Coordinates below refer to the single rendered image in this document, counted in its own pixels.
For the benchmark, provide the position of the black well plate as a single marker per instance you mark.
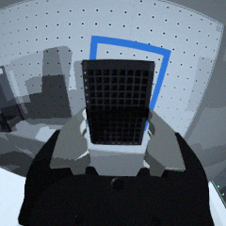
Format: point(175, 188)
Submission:
point(126, 88)

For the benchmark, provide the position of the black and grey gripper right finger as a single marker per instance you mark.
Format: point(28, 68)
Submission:
point(168, 155)

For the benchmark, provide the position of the blue tape rectangle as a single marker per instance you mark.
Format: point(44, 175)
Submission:
point(140, 46)

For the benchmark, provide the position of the grey perforated base plate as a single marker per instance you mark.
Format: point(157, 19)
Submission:
point(43, 42)

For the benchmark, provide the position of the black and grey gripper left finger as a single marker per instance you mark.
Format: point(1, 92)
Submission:
point(64, 154)

